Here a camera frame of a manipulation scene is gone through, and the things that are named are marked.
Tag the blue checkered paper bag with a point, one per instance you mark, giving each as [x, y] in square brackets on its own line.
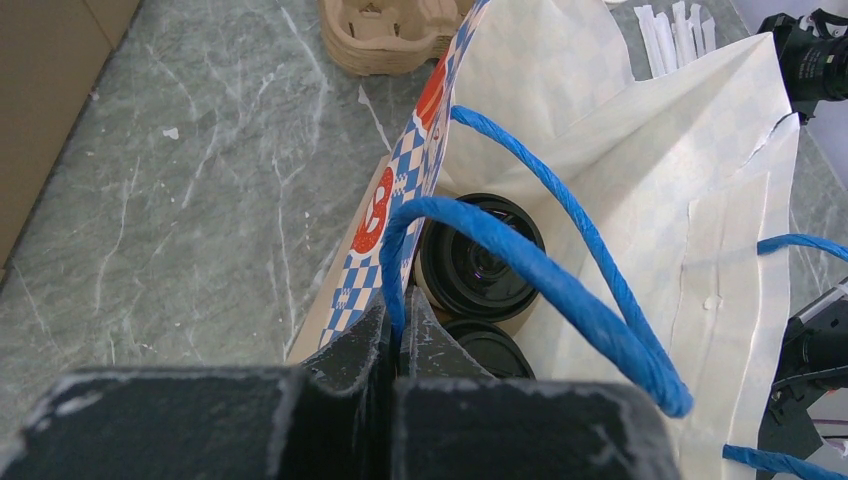
[653, 194]

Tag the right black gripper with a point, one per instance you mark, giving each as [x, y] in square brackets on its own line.
[812, 54]

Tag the bundle of white straws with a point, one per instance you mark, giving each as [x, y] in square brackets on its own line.
[675, 40]

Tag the brown cardboard cup carrier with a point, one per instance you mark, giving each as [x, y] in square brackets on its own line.
[389, 37]

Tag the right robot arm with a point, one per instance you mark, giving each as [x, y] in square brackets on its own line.
[813, 362]

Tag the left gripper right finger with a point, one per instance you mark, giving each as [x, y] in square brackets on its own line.
[451, 419]

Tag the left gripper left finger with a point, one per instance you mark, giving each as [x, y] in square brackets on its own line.
[324, 418]

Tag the tan plastic toolbox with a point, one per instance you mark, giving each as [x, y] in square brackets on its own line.
[51, 55]

